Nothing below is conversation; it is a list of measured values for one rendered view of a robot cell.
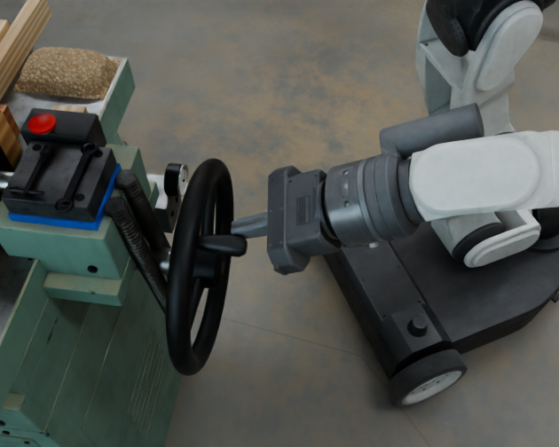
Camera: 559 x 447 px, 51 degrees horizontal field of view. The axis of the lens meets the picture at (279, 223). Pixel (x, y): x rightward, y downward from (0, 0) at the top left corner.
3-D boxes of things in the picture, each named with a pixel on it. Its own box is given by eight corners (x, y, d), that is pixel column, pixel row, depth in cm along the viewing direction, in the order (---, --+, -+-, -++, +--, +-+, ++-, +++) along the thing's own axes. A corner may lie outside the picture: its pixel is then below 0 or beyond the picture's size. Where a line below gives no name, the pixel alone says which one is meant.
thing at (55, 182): (98, 231, 64) (84, 200, 60) (2, 220, 65) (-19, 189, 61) (131, 144, 72) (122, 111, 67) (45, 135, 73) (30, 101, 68)
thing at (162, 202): (174, 233, 115) (168, 209, 108) (113, 226, 116) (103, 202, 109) (184, 199, 120) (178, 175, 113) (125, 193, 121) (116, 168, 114)
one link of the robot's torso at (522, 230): (487, 195, 162) (501, 164, 151) (531, 252, 151) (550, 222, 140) (421, 218, 157) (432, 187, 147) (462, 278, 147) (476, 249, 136)
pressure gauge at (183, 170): (184, 210, 109) (177, 183, 103) (163, 208, 110) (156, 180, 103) (191, 184, 113) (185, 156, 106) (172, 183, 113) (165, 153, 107)
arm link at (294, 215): (302, 286, 68) (401, 270, 62) (256, 262, 60) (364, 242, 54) (302, 187, 73) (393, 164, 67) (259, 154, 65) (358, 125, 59)
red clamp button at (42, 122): (51, 137, 65) (49, 130, 64) (26, 135, 65) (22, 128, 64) (61, 118, 67) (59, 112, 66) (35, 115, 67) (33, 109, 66)
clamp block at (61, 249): (121, 284, 71) (103, 243, 63) (14, 270, 72) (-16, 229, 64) (153, 189, 79) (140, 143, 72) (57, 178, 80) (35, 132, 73)
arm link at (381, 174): (404, 238, 66) (510, 218, 60) (371, 243, 56) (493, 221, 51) (385, 139, 66) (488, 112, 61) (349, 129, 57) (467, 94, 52)
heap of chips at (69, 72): (104, 99, 85) (98, 80, 82) (11, 90, 86) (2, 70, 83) (122, 59, 90) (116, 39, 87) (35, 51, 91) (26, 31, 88)
